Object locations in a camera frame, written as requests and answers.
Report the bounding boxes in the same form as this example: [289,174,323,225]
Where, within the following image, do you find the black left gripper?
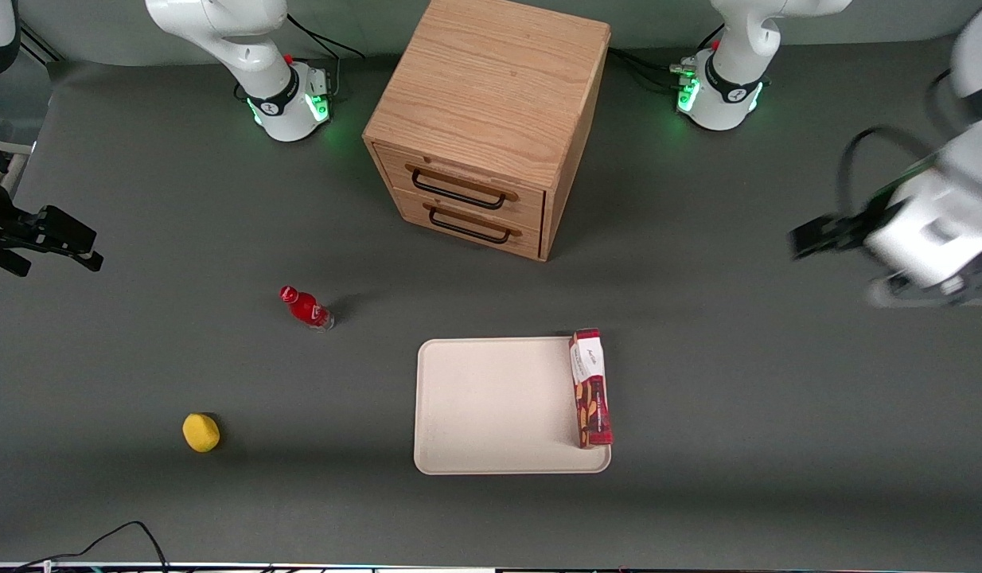
[789,191,898,262]

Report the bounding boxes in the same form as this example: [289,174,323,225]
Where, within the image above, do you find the red tartan shortbread cookie box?
[569,328,615,450]

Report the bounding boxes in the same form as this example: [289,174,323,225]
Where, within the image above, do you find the beige rectangular tray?
[413,336,613,476]

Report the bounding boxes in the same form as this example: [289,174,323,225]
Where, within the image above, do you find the yellow lemon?
[181,411,221,454]

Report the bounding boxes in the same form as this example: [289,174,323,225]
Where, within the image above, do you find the small red drink bottle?
[279,285,335,332]

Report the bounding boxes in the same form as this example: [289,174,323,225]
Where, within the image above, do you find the wooden drawer cabinet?
[361,0,613,263]

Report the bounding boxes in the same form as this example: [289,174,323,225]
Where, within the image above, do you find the black left arm wrist cable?
[836,68,977,217]

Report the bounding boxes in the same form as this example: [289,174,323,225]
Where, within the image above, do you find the black left arm base cables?
[609,22,726,95]

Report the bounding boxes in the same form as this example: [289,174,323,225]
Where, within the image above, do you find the black arm base cables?
[609,22,726,95]
[286,13,366,104]

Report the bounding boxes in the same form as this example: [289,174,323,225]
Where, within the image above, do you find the black cable at table edge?
[12,520,170,573]

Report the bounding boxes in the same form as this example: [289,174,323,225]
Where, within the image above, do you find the wooden drawer with black handle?
[392,188,544,260]
[373,143,548,232]

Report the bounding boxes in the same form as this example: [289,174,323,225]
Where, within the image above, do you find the black right arm base cables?
[286,13,366,104]

